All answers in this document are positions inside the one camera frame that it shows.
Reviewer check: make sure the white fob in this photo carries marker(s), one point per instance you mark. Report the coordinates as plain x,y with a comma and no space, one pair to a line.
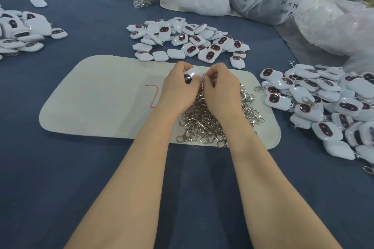
191,74

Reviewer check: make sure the person's left hand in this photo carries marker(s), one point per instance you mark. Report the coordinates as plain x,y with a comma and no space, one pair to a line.
176,92

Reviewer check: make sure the crumpled clear plastic bag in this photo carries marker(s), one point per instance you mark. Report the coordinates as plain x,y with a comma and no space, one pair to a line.
343,24

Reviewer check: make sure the cream felt work mat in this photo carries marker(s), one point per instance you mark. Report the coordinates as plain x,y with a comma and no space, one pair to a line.
89,97

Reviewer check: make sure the thin red thread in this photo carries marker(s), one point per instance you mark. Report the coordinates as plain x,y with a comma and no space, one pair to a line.
153,96

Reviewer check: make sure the person's left forearm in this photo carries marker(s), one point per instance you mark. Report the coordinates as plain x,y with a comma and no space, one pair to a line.
131,190

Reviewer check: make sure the person's right forearm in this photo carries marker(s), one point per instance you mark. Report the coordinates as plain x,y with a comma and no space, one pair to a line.
279,190

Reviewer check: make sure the person's right hand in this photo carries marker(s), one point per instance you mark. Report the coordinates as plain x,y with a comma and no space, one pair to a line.
224,91

